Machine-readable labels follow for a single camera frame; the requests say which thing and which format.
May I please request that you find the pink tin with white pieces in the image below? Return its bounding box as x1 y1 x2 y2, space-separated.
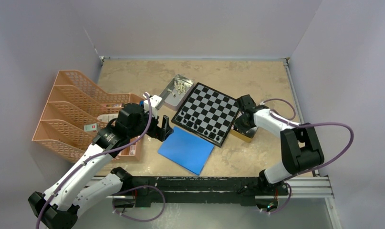
158 74 195 111

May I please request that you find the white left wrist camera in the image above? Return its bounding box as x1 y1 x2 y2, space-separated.
143 92 163 118

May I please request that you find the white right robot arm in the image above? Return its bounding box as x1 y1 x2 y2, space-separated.
234 95 324 194

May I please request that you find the peach desk organizer tray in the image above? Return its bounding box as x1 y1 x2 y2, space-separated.
97 94 147 164

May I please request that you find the black white chessboard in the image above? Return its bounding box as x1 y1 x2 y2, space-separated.
171 83 239 147

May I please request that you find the blue mat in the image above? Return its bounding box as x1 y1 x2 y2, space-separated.
158 127 215 175

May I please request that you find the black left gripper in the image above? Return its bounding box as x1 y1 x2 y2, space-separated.
128 106 172 141

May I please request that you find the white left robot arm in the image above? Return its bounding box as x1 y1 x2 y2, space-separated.
28 100 174 229

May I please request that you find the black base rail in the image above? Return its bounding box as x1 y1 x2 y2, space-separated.
115 176 289 208

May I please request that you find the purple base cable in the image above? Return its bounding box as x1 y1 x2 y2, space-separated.
111 186 166 222

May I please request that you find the yellow tin with black pieces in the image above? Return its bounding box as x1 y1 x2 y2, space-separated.
230 125 258 143

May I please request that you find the peach mesh file rack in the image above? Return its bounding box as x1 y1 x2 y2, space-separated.
32 70 140 163

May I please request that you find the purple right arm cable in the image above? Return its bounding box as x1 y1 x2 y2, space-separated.
261 98 354 181

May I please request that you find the white chess pieces pile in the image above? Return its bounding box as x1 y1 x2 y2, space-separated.
167 79 189 97

